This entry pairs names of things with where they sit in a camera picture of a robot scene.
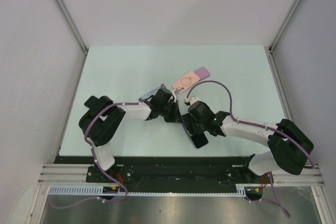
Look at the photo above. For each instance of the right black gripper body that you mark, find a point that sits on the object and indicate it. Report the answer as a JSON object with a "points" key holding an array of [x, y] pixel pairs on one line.
{"points": [[198, 127]]}

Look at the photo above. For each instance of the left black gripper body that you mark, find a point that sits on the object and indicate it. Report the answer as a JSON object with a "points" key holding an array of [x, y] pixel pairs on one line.
{"points": [[168, 111]]}

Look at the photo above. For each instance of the light blue phone case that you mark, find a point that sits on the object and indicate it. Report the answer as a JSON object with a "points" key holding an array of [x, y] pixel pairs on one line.
{"points": [[150, 93]]}

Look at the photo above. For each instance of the lavender phone case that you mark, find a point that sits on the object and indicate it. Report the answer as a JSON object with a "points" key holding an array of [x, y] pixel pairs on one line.
{"points": [[187, 132]]}

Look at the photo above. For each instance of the black smartphone teal frame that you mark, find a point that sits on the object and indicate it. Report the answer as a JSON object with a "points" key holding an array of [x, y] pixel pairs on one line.
{"points": [[199, 140]]}

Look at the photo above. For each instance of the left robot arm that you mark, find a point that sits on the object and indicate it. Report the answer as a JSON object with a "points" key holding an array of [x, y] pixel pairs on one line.
{"points": [[100, 123]]}

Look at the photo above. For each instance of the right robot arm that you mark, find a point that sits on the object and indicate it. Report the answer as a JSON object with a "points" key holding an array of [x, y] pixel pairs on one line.
{"points": [[289, 146]]}

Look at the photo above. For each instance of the pink phone case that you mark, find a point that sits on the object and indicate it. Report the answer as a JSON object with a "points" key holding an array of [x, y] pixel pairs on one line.
{"points": [[185, 82]]}

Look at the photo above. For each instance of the purple phone case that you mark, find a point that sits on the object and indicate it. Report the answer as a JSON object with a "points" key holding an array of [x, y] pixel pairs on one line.
{"points": [[202, 73]]}

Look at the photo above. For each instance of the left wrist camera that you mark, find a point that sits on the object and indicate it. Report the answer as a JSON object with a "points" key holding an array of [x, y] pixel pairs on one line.
{"points": [[175, 93]]}

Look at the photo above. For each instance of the slotted cable duct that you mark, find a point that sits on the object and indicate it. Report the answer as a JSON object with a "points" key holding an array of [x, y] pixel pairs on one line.
{"points": [[100, 190]]}

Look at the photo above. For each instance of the left aluminium frame post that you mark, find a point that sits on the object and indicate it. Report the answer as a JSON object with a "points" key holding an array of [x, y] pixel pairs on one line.
{"points": [[71, 25]]}

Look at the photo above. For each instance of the aluminium frame post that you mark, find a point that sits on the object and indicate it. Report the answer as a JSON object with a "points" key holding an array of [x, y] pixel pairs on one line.
{"points": [[287, 20], [71, 25]]}

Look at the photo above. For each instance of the right aluminium frame post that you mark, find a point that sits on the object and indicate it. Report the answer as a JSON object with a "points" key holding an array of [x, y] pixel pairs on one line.
{"points": [[287, 20]]}

